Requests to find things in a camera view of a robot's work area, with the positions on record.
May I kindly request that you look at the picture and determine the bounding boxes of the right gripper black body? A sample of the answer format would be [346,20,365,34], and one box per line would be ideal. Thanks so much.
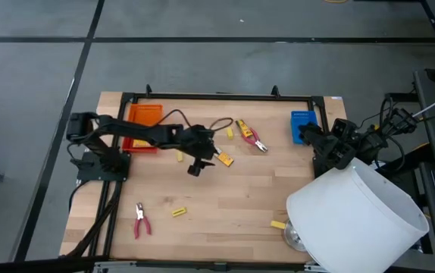
[310,128,340,152]

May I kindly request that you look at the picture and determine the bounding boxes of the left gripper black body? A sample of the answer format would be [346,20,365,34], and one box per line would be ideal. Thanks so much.
[181,124,218,164]

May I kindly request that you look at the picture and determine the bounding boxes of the blue plastic bin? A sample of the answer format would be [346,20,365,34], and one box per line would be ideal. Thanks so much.
[290,110,319,146]

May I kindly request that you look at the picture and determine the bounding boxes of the yellow crayon box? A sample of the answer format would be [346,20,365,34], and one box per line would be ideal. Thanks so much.
[215,150,235,168]

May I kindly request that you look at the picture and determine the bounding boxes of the yellow pack with black print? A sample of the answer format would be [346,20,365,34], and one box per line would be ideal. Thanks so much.
[235,118,255,139]

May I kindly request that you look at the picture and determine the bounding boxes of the orange plastic tray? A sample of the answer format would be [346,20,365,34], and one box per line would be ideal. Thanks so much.
[121,104,164,155]

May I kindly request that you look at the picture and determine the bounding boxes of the round silver metal lid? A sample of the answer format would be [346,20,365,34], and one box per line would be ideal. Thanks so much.
[282,219,309,253]

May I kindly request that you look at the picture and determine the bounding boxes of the thin dark arm cable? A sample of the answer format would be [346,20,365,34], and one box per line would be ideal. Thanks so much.
[155,108,235,133]

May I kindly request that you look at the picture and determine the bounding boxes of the pink handled pliers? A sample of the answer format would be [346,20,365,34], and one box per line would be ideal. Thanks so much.
[241,127,269,153]

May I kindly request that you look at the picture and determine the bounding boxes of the red handled pliers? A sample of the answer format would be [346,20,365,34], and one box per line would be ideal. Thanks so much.
[133,202,152,240]

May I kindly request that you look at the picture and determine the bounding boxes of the black cable bundle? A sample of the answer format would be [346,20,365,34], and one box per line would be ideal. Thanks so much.
[65,181,122,259]

